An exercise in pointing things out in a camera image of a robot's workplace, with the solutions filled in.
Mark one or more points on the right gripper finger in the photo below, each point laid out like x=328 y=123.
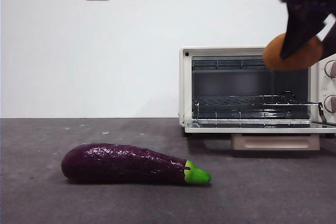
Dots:
x=299 y=24
x=330 y=45

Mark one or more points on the cream Toshiba toaster oven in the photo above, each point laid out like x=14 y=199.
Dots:
x=185 y=82

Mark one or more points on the round beige oven knob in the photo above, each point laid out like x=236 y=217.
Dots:
x=330 y=104
x=331 y=69

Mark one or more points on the purple eggplant with green stem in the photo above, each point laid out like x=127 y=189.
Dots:
x=118 y=163

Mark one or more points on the brown potato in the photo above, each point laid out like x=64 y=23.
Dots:
x=273 y=56

